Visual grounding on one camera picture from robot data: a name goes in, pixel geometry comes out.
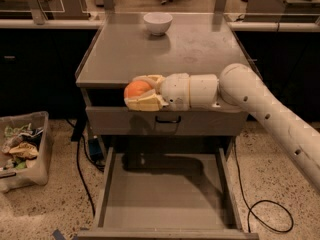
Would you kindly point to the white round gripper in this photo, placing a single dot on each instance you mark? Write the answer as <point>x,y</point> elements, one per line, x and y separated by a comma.
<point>175,90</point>

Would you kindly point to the orange fruit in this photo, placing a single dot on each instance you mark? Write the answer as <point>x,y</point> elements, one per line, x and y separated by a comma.
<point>136,88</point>

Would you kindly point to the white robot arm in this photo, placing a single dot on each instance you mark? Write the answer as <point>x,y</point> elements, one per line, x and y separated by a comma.
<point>237,88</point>

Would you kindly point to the closed grey top drawer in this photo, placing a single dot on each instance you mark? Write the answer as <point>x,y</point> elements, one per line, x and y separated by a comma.
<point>121,121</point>

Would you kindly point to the grey metal drawer cabinet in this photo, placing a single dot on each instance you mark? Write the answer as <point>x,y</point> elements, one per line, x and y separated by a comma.
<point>123,49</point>

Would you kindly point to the open grey middle drawer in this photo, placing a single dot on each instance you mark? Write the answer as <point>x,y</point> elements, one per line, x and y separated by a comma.
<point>149,196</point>

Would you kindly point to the white ceramic bowl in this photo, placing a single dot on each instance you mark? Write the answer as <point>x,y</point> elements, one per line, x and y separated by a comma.
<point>157,23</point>

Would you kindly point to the blue power box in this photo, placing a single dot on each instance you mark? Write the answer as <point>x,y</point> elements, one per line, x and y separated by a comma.
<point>95,151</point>

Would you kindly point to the clear plastic bin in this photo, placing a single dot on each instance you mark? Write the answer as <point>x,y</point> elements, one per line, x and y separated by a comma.
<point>38,174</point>

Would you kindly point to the crumpled snack bags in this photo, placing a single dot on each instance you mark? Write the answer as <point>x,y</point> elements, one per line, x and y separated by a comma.
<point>21,147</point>

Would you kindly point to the blue tape strip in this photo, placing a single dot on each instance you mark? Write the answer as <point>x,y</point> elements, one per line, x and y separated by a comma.
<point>58,235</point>

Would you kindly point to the black drawer handle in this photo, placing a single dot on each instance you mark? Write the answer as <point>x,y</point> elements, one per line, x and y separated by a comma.
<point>160,120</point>

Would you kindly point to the white counter rail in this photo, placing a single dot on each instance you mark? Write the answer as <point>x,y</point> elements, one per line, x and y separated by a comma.
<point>95,24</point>

